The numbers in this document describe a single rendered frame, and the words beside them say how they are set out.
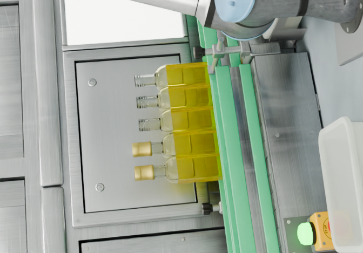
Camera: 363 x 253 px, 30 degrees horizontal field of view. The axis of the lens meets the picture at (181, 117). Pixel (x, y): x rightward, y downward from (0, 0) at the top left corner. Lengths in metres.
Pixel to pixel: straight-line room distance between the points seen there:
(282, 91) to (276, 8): 0.36
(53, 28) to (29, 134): 0.30
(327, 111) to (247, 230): 0.30
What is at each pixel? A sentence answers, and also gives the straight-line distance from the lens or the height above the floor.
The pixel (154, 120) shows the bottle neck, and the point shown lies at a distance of 1.59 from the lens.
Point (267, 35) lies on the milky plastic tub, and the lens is 1.55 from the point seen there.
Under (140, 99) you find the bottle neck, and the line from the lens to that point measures 1.61.
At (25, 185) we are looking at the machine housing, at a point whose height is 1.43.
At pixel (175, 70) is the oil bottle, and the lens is 1.63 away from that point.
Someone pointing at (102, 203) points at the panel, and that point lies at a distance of 1.68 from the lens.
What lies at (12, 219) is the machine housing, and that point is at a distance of 1.74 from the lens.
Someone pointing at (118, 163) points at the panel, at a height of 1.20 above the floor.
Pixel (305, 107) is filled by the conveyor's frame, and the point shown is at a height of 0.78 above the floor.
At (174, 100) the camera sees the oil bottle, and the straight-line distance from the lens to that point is 1.59.
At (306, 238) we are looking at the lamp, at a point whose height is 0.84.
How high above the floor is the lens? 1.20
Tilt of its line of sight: 6 degrees down
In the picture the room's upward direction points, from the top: 95 degrees counter-clockwise
